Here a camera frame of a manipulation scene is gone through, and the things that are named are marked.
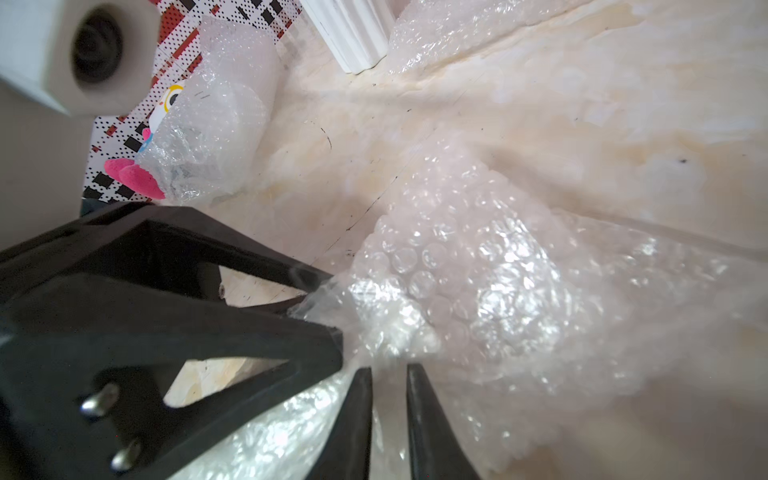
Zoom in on tall white ribbed vase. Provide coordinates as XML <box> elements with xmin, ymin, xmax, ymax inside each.
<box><xmin>301</xmin><ymin>0</ymin><xmax>395</xmax><ymax>74</ymax></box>

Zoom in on crumpled bubble wrap pile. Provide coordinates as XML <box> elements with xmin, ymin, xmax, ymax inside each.
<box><xmin>385</xmin><ymin>0</ymin><xmax>587</xmax><ymax>74</ymax></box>

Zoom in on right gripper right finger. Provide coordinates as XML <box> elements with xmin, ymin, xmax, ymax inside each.
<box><xmin>406</xmin><ymin>363</ymin><xmax>480</xmax><ymax>480</ymax></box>

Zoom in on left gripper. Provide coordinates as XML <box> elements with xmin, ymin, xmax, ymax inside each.
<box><xmin>1</xmin><ymin>1</ymin><xmax>159</xmax><ymax>117</ymax></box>

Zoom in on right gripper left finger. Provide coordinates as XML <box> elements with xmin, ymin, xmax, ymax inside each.
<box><xmin>309</xmin><ymin>368</ymin><xmax>373</xmax><ymax>480</ymax></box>

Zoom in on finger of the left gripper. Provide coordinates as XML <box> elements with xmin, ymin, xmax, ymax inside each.
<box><xmin>1</xmin><ymin>203</ymin><xmax>331</xmax><ymax>325</ymax></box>
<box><xmin>1</xmin><ymin>274</ymin><xmax>343</xmax><ymax>479</ymax></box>

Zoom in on owl plush toy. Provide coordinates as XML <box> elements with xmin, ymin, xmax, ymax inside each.
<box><xmin>104</xmin><ymin>80</ymin><xmax>186</xmax><ymax>200</ymax></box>

